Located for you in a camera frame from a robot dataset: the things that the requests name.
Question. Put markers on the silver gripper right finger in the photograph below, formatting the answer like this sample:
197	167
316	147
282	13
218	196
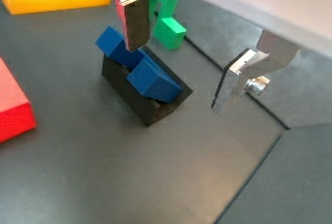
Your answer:
245	73

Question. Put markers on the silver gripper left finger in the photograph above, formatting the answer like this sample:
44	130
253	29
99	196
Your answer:
132	12

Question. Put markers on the red slotted base block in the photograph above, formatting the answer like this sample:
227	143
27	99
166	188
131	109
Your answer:
16	114

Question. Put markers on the blue U-shaped block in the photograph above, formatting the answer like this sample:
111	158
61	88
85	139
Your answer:
147	77

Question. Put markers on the black angled fixture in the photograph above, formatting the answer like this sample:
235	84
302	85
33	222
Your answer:
147	109

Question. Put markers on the green arch block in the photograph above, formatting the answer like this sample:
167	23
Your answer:
167	30

